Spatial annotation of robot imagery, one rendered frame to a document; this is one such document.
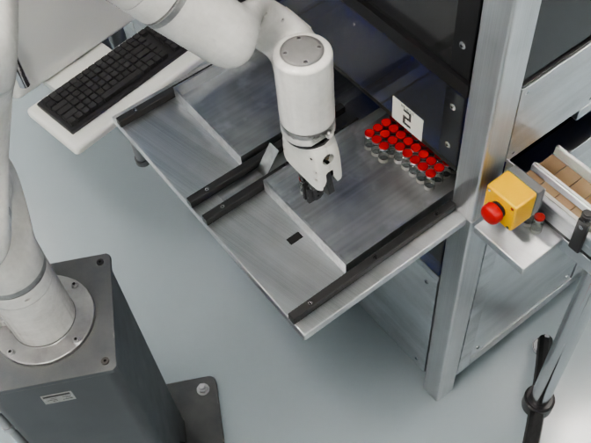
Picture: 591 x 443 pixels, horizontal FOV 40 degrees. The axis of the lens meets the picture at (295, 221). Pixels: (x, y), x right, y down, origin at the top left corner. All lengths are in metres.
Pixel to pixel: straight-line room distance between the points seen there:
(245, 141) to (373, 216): 0.33
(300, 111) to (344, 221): 0.48
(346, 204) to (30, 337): 0.65
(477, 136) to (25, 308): 0.83
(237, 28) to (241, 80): 0.82
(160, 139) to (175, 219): 0.99
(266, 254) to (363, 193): 0.24
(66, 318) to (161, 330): 1.01
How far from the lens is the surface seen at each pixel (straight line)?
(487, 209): 1.48
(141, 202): 2.82
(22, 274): 1.40
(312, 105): 1.16
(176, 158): 1.75
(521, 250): 1.60
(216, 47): 1.05
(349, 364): 2.42
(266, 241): 1.59
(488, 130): 1.41
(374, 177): 1.67
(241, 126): 1.78
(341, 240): 1.58
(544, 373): 2.11
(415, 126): 1.58
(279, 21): 1.20
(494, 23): 1.27
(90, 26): 2.11
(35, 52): 2.05
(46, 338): 1.56
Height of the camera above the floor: 2.20
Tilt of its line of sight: 55 degrees down
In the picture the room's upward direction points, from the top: 6 degrees counter-clockwise
